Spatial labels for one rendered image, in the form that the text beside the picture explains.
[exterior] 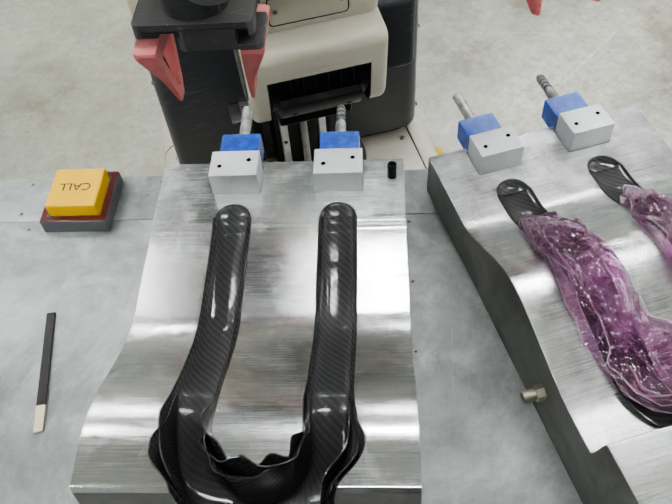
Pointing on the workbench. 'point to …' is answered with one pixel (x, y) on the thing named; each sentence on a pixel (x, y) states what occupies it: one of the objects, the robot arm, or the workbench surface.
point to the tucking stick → (44, 374)
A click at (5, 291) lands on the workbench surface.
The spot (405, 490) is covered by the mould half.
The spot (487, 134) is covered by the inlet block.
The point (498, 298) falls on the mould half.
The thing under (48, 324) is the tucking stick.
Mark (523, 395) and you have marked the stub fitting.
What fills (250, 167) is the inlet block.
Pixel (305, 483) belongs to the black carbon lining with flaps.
